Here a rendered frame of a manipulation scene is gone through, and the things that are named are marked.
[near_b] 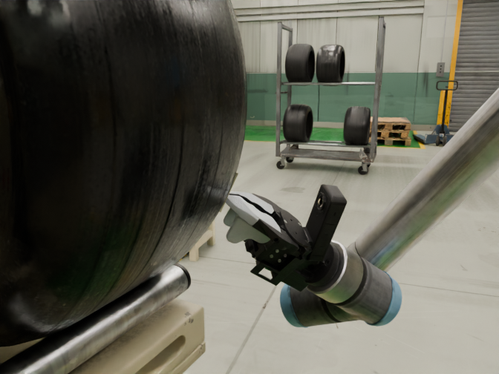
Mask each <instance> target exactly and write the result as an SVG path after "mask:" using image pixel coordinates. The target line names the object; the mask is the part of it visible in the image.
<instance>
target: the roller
mask: <svg viewBox="0 0 499 374"><path fill-rule="evenodd" d="M190 285H191V277H190V274H189V272H188V271H187V269H186V268H185V267H184V266H182V265H180V264H179V263H175V264H174V265H173V266H171V267H169V268H168V269H166V270H165V271H163V272H161V273H160V274H158V275H156V276H154V277H153V278H151V279H149V280H148V281H146V282H145V283H142V284H141V285H139V286H138V287H136V288H134V289H132V290H131V291H129V292H127V293H125V294H124V295H122V296H121V297H119V298H117V299H116V300H114V301H112V302H110V303H109V304H107V305H105V306H104V307H102V308H100V309H98V310H97V311H96V312H93V313H92V314H90V315H89V316H87V317H85V318H83V319H82V320H80V321H78V322H76V323H75V324H73V325H72V326H70V327H68V328H67V329H64V330H62V331H61V332H58V333H57V334H54V335H51V336H48V337H46V338H44V339H42V340H41V341H39V342H38V343H36V344H34V345H33V346H31V347H29V348H27V349H26V350H24V351H22V352H20V353H19V354H17V355H15V356H13V357H12V358H10V359H8V360H7V361H5V362H3V363H2V364H0V374H68V373H69V372H71V371H72V370H74V369H75V368H77V367H78V366H79V365H81V364H82V363H84V362H85V361H87V360H88V359H89V358H91V357H92V356H94V355H95V354H97V353H98V352H99V351H101V350H102V349H104V348H105V347H107V346H108V345H109V344H111V343H112V342H114V341H116V340H117V339H118V338H119V337H121V336H122V335H124V334H125V333H127V332H128V331H129V330H130V329H132V328H134V327H135V326H136V325H138V324H139V323H141V322H142V321H144V320H145V319H147V318H148V317H149V316H151V315H152V314H154V313H155V312H156V311H158V310H159V309H161V308H162V307H164V306H165V305H166V304H168V303H169V302H171V301H173V300H174V299H175V298H176V297H178V296H179V295H181V294H182V293H184V292H185V291H186V290H187V289H188V288H189V287H190Z"/></svg>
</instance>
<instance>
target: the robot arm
mask: <svg viewBox="0 0 499 374"><path fill-rule="evenodd" d="M498 169H499V88H498V89H497V90H496V91H495V92H494V93H493V94H492V95H491V96H490V97H489V99H488V100H487V101H486V102H485V103H484V104H483V105H482V106H481V107H480V108H479V109H478V111H477V112H476V113H475V114H474V115H473V116H472V117H471V118H470V119H469V120H468V121H467V123H466V124H465V125H464V126H463V127H462V128H461V129H460V130H459V131H458V132H457V133H456V134H455V135H454V136H453V137H452V138H451V139H450V140H449V141H448V142H447V143H446V144H445V146H444V147H443V148H442V149H441V150H440V151H439V152H438V153H437V154H436V155H435V156H434V158H433V159H432V160H431V161H430V162H429V163H428V164H427V165H426V166H425V167H424V168H423V169H422V171H421V172H420V173H419V174H418V175H417V176H416V177H415V178H414V179H413V180H412V181H411V182H410V183H409V184H408V185H407V186H406V187H405V188H404V189H403V190H402V191H401V192H400V194H399V195H398V196H397V197H396V198H395V199H394V200H393V201H392V202H391V203H390V204H389V205H388V207H387V208H386V209H385V210H384V211H383V212H382V213H381V214H380V215H379V216H378V217H377V219H375V221H374V222H372V224H371V225H369V227H367V228H366V230H365V231H364V232H363V233H362V234H361V235H360V236H359V237H358V238H357V239H356V240H355V242H353V243H352V244H351V245H349V247H346V246H344V245H342V244H341V243H339V242H337V241H334V240H332V238H333V235H334V233H335V230H336V228H337V226H338V224H339V221H340V219H341V216H342V213H343V211H344V210H345V206H346V204H347V200H346V199H345V197H344V195H343V194H342V193H341V191H340V190H339V188H338V186H331V185H325V184H322V185H321V186H320V189H319V192H318V194H317V197H316V200H315V203H314V205H313V208H312V211H311V213H310V216H309V218H308V221H307V225H306V226H305V227H302V225H301V223H300V222H299V220H298V219H297V218H295V217H294V216H293V215H291V213H289V212H288V211H286V210H284V209H282V208H280V207H279V206H277V205H276V204H275V203H274V202H272V201H271V200H268V199H267V198H265V197H262V196H259V195H257V194H253V193H252V194H250V193H247V192H239V191H231V192H230V193H229V196H228V198H227V199H226V204H227V205H228V206H229V207H230V208H229V210H228V212H227V213H226V215H225V217H224V224H225V225H226V226H229V230H228V232H227V233H226V238H227V240H228V241H229V242H230V243H239V242H241V241H244V242H245V247H246V251H247V252H249V253H251V255H252V257H253V258H255V262H256V266H255V267H254V268H253V269H251V270H250V272H251V273H253V274H254V275H256V276H258V277H260V278H262V279H264V280H266V281H268V282H270V283H271V284H273V285H275V286H277V285H278V284H279V283H280V282H283V283H285V285H284V286H283V287H282V289H281V294H280V305H281V310H282V312H283V315H284V317H285V318H286V320H287V321H288V322H289V323H290V324H291V325H293V326H295V327H304V328H308V327H312V326H318V325H325V324H336V323H341V322H348V321H364V322H365V323H366V324H368V325H371V326H376V327H380V326H384V325H386V324H388V323H390V322H391V321H392V320H394V318H395V317H396V316H397V314H398V312H399V310H400V307H401V304H402V291H401V289H400V286H399V284H398V283H397V282H396V281H395V280H394V279H393V278H392V277H391V276H390V275H389V274H388V273H387V271H389V270H390V269H391V268H392V267H393V266H394V265H395V264H396V263H397V262H399V261H400V260H401V259H402V258H403V257H404V256H405V255H406V254H407V253H408V252H410V251H411V250H412V249H413V248H414V247H415V246H416V245H417V244H418V243H419V242H420V241H421V240H422V239H423V238H424V237H425V236H426V235H427V234H429V233H430V232H431V231H432V230H433V229H434V228H435V227H436V226H437V225H439V224H440V223H441V222H442V221H443V220H444V219H445V218H446V217H447V216H449V215H450V214H451V213H452V212H453V211H454V210H455V209H456V208H457V207H458V206H459V205H460V204H461V203H462V202H463V201H464V200H465V199H466V198H467V197H469V196H470V195H471V194H472V193H473V192H474V191H475V190H476V189H477V188H479V187H480V186H481V185H482V184H483V183H484V182H485V181H486V180H487V179H489V178H490V177H491V176H492V175H493V174H494V173H495V172H496V171H497V170H498ZM263 268H265V269H267V270H269V271H271V275H272V278H271V279H269V278H267V277H265V276H263V275H261V274H259V272H260V271H261V270H262V269H263Z"/></svg>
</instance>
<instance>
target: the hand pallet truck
mask: <svg viewBox="0 0 499 374"><path fill-rule="evenodd" d="M438 82H456V83H457V87H456V88H455V89H438V88H437V85H438ZM436 89H437V90H439V91H445V97H444V104H443V118H442V124H439V125H437V126H436V127H435V129H434V130H433V132H432V133H431V134H425V136H423V135H421V134H413V137H414V138H417V139H418V140H420V141H422V142H424V143H431V144H436V146H439V144H443V146H445V144H446V143H447V142H448V141H449V140H450V139H451V138H452V137H453V136H454V135H455V134H450V133H449V130H448V127H447V125H445V116H446V103H447V96H448V91H455V90H457V89H458V81H456V80H440V81H437V84H436Z"/></svg>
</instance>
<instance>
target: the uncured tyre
mask: <svg viewBox="0 0 499 374"><path fill-rule="evenodd" d="M246 122H247V72H246V64H245V58H244V49H243V45H242V40H241V34H240V30H239V26H238V22H237V19H236V15H235V11H234V9H233V6H232V2H231V0H0V347H9V346H14V345H17V344H23V343H26V342H28V341H34V340H37V339H40V338H45V337H48V336H51V335H54V334H57V333H58V332H61V331H62V330H64V329H67V328H68V327H70V326H72V325H73V324H75V323H76V322H78V321H80V320H82V319H83V318H85V317H87V316H89V315H90V314H92V313H93V312H96V311H97V310H98V309H100V308H102V307H104V306H105V305H107V304H109V303H110V302H112V301H114V300H116V299H117V298H119V297H121V296H122V295H124V294H125V293H127V292H129V291H131V290H132V289H134V288H136V287H138V286H139V285H141V284H142V283H145V282H146V281H148V280H149V279H151V278H153V277H154V276H156V275H158V274H160V273H161V272H163V271H165V270H166V269H168V268H169V267H171V266H173V265H174V264H175V263H177V262H178V261H179V260H180V259H181V258H182V257H183V256H185V255H186V254H187V253H188V252H189V251H190V250H191V249H192V247H193V246H194V245H195V244H196V243H197V242H198V241H199V240H200V238H201V237H202V235H203V234H204V233H205V231H206V230H207V229H208V228H209V226H210V225H211V224H212V222H213V220H214V219H215V218H216V216H217V215H218V212H219V211H220V210H221V207H222V205H223V204H224V202H225V200H226V197H227V195H228V193H229V190H230V189H231V186H232V183H233V180H234V179H235V175H236V171H237V169H238V164H239V161H240V158H241V152H242V148H243V144H244V135H245V129H246Z"/></svg>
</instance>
